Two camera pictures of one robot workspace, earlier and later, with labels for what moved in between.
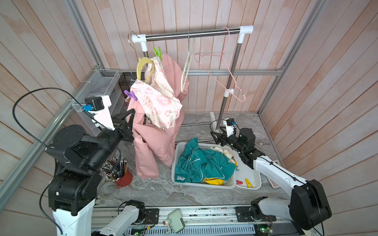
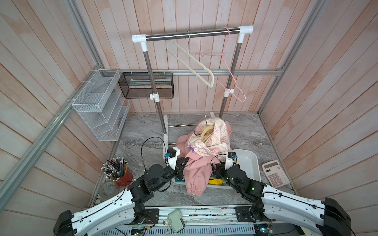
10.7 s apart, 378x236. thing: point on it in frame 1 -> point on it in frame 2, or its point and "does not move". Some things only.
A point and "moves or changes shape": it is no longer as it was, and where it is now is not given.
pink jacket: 154,146 -> 198,167
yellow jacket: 214,181 does not move
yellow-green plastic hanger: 141,60 -> 204,132
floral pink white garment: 157,96 -> 210,136
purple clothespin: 131,95 -> 191,148
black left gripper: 121,125 -> 179,169
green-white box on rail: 174,221 does not move
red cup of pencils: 116,169 does not move
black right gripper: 220,136 -> 220,167
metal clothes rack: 241,31 does not move
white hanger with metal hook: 191,42 moves or changes shape
